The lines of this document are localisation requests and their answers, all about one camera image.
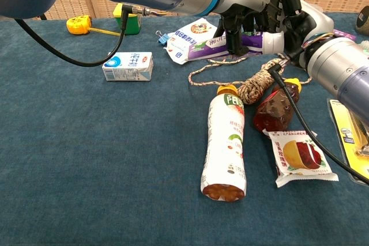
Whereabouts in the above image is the white powder bag red emblem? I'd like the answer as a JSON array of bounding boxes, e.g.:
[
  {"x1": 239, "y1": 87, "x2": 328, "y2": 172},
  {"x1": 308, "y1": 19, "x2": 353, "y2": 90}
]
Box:
[{"x1": 165, "y1": 17, "x2": 219, "y2": 65}]

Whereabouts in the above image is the yellow tape measure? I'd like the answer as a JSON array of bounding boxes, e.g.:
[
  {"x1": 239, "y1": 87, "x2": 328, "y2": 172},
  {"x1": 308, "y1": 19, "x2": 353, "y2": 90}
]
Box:
[{"x1": 66, "y1": 14, "x2": 122, "y2": 37}]

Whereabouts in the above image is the bear shaped honey bottle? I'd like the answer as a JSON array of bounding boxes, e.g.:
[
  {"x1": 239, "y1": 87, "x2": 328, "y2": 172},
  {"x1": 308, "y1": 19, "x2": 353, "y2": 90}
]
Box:
[{"x1": 253, "y1": 77, "x2": 303, "y2": 133}]

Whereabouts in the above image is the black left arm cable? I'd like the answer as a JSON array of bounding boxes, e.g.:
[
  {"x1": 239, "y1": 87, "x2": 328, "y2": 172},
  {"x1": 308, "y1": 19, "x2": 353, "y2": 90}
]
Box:
[{"x1": 14, "y1": 3, "x2": 168, "y2": 67}]

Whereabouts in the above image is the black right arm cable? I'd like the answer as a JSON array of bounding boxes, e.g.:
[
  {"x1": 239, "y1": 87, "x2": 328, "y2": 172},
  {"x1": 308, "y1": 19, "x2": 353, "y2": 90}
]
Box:
[{"x1": 269, "y1": 63, "x2": 369, "y2": 186}]

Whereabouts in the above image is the purple white toothpaste tube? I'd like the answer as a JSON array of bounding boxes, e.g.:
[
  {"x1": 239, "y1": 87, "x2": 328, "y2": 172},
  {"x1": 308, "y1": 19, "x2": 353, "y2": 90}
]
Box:
[{"x1": 187, "y1": 31, "x2": 285, "y2": 62}]

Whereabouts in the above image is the dark lidded jar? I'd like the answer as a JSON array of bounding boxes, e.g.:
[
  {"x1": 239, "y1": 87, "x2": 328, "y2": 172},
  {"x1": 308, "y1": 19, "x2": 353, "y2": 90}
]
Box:
[{"x1": 355, "y1": 12, "x2": 369, "y2": 35}]

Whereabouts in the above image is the small purple box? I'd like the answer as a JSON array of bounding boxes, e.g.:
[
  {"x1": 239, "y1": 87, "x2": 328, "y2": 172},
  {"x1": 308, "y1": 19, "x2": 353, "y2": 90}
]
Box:
[{"x1": 333, "y1": 28, "x2": 357, "y2": 41}]

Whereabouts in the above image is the white drink bottle orange cap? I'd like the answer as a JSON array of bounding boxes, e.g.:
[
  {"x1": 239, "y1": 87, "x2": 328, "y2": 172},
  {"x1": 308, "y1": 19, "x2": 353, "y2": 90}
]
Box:
[{"x1": 200, "y1": 85, "x2": 248, "y2": 203}]

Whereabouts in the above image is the blue white milk carton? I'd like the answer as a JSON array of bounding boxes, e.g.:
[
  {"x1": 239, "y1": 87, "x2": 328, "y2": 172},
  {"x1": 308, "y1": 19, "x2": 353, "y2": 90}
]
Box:
[{"x1": 101, "y1": 51, "x2": 154, "y2": 82}]

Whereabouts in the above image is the beige braided rope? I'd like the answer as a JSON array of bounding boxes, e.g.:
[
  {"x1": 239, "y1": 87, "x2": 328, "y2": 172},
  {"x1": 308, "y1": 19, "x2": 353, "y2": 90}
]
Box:
[{"x1": 188, "y1": 52, "x2": 314, "y2": 105}]

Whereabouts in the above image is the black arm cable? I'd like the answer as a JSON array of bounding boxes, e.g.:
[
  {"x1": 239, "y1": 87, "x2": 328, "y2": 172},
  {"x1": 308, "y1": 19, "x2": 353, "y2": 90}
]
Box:
[
  {"x1": 269, "y1": 63, "x2": 369, "y2": 186},
  {"x1": 14, "y1": 3, "x2": 168, "y2": 67}
]

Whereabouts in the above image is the green box with yellow lid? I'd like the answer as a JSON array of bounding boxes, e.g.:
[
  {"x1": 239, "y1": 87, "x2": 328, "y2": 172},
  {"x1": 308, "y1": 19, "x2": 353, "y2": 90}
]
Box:
[{"x1": 112, "y1": 3, "x2": 142, "y2": 36}]

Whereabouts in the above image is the blue binder clip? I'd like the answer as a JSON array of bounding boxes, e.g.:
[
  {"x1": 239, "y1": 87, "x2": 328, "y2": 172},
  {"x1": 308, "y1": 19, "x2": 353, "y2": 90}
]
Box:
[{"x1": 155, "y1": 29, "x2": 170, "y2": 46}]

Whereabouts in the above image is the blue table cloth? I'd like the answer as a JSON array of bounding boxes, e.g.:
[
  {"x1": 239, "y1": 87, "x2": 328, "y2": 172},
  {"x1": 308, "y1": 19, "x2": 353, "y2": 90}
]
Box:
[{"x1": 0, "y1": 12, "x2": 369, "y2": 246}]

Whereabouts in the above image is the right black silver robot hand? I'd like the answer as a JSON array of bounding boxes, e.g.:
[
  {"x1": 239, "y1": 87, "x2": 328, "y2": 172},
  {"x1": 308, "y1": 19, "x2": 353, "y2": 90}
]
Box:
[{"x1": 272, "y1": 0, "x2": 335, "y2": 67}]

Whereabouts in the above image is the yellow razor blister pack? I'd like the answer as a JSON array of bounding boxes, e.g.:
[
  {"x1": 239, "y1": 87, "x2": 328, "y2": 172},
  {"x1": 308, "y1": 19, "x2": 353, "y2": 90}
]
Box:
[{"x1": 327, "y1": 98, "x2": 369, "y2": 185}]

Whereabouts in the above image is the white snack cake packet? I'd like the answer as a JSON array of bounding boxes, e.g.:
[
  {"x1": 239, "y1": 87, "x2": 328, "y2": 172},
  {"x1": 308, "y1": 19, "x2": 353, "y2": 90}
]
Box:
[{"x1": 262, "y1": 130, "x2": 340, "y2": 188}]

